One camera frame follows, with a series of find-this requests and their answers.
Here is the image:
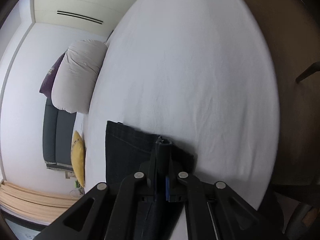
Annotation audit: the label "dark nightstand with items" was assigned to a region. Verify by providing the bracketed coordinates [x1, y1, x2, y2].
[65, 171, 85, 198]

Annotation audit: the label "white bed mattress sheet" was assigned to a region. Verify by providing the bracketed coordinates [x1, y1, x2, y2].
[84, 0, 279, 209]

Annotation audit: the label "cream wardrobe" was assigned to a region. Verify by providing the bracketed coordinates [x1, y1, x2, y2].
[34, 0, 136, 37]

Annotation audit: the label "beige duvet bundle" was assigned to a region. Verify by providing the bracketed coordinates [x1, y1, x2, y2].
[51, 40, 107, 114]

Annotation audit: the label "dark denim pants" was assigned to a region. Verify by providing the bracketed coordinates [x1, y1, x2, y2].
[105, 121, 195, 239]

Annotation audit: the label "purple pillow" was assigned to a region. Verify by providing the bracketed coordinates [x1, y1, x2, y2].
[39, 53, 65, 98]

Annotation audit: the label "beige curtain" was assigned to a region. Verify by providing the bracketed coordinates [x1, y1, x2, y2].
[1, 181, 79, 223]

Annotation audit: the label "yellow cushion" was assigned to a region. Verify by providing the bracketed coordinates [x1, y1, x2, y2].
[71, 131, 85, 187]

